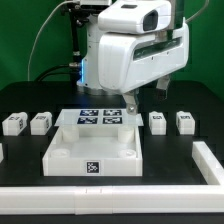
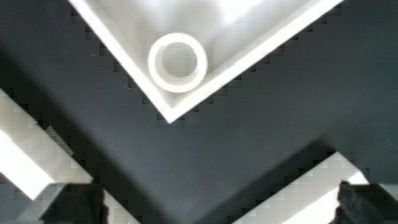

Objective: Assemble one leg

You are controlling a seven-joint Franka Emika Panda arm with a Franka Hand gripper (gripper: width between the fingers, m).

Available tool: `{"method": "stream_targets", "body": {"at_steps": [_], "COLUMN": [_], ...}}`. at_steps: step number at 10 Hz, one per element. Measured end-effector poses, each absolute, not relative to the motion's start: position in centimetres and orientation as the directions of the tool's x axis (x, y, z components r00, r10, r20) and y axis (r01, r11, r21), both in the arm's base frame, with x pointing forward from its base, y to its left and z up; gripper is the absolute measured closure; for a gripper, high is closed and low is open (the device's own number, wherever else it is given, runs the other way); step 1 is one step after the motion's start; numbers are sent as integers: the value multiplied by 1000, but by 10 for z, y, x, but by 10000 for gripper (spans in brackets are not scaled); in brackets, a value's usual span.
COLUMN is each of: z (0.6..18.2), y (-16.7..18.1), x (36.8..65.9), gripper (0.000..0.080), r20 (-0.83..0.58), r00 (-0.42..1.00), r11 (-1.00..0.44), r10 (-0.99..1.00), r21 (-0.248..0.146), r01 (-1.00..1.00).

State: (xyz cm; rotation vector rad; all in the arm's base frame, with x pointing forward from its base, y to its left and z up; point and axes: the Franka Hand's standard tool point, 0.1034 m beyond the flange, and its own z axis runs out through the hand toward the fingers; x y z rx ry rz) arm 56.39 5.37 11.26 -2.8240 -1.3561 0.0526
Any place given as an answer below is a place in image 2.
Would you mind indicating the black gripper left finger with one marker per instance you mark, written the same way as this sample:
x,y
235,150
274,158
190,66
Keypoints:
x,y
77,208

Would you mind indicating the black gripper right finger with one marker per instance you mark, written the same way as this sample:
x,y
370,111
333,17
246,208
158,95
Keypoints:
x,y
368,204

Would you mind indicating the white square tabletop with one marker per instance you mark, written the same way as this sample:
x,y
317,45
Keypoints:
x,y
187,42

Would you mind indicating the white L-shaped obstacle fence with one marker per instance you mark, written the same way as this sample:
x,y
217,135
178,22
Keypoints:
x,y
235,167

